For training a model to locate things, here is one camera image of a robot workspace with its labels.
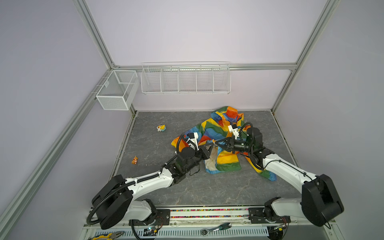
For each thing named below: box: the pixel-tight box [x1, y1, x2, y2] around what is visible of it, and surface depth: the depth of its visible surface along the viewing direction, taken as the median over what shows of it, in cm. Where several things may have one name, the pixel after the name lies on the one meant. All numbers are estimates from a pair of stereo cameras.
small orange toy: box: [131, 156, 138, 165], surface depth 94 cm
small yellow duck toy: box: [156, 124, 167, 132], surface depth 108 cm
